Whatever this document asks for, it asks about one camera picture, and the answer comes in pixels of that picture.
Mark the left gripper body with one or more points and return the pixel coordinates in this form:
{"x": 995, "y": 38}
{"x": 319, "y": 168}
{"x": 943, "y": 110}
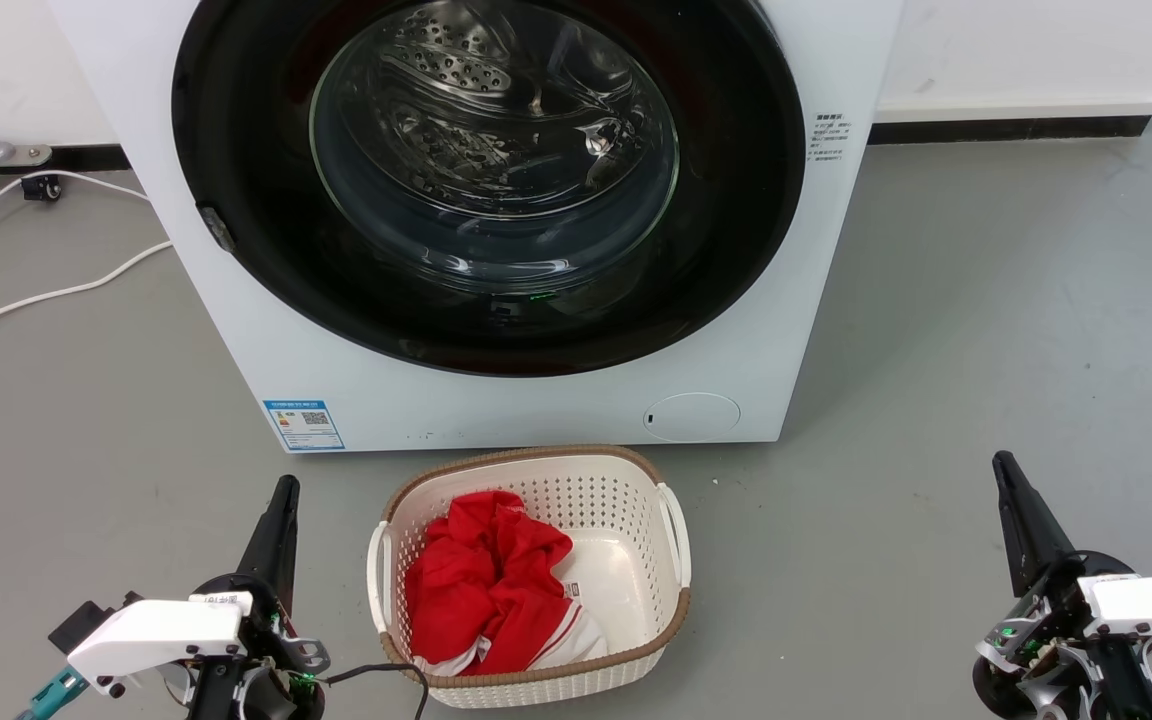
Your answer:
{"x": 166, "y": 630}

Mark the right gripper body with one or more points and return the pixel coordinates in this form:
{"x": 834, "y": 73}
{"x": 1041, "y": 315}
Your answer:
{"x": 1146, "y": 605}

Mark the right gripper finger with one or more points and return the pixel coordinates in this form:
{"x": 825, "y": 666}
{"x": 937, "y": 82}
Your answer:
{"x": 1021, "y": 550}
{"x": 1044, "y": 535}

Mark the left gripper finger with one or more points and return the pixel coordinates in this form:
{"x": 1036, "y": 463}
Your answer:
{"x": 261, "y": 550}
{"x": 286, "y": 560}

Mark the black round glass washer door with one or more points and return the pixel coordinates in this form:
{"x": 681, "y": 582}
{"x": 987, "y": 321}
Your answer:
{"x": 736, "y": 200}

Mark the white front-load washing machine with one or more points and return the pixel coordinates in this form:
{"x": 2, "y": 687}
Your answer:
{"x": 536, "y": 410}

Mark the blue energy label sticker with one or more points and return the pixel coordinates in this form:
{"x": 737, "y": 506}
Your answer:
{"x": 304, "y": 425}

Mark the red and white garment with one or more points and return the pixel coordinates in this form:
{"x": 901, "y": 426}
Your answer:
{"x": 476, "y": 580}

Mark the cream perforated laundry basket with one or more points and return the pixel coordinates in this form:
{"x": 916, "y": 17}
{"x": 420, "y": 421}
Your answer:
{"x": 626, "y": 500}

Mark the round white filter cover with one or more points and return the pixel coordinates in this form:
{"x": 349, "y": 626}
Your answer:
{"x": 692, "y": 417}

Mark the white cabinet block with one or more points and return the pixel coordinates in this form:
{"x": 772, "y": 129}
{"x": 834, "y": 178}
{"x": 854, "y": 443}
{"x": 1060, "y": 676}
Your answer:
{"x": 1036, "y": 50}

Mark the stainless steel washer drum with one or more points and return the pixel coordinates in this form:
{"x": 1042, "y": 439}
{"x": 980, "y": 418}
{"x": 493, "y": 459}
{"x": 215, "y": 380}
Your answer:
{"x": 456, "y": 100}

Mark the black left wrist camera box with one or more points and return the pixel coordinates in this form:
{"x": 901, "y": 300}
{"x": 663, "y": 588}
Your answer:
{"x": 81, "y": 625}

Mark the teal left camera connector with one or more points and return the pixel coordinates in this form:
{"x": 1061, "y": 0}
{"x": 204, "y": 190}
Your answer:
{"x": 51, "y": 695}

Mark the small black wall connector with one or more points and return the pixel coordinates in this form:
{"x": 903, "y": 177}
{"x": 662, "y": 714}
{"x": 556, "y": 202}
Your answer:
{"x": 41, "y": 187}

